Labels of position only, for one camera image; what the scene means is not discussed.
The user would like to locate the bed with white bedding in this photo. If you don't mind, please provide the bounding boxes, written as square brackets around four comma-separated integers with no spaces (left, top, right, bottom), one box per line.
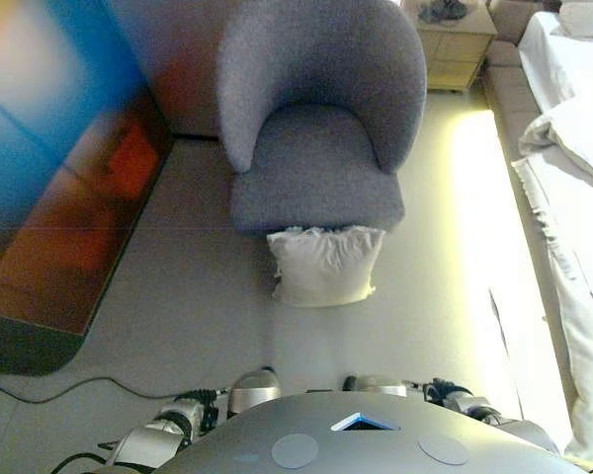
[481,0,593,466]

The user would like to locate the light wooden bedside cabinet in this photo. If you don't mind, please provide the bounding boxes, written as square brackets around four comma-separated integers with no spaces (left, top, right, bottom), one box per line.
[403,0,499,94]

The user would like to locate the grey robot torso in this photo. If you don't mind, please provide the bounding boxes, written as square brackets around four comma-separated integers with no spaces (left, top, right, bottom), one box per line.
[150,392,589,474]

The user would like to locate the dark items on cabinet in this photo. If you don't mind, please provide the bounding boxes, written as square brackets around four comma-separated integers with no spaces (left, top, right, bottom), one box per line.
[417,0,469,24]

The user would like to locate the white square cushion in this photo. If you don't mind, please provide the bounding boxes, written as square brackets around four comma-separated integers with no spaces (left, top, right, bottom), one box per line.
[266,225,386,308]

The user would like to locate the grey fabric tub armchair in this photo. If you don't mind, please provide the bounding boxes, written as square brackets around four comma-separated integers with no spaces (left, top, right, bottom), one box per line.
[215,0,429,236]

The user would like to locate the white pillow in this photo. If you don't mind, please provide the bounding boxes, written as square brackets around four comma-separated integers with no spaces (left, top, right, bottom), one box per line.
[557,1,593,40]

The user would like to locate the black floor cable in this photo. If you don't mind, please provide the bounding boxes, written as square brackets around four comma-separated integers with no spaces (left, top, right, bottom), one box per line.
[0,376,179,402]

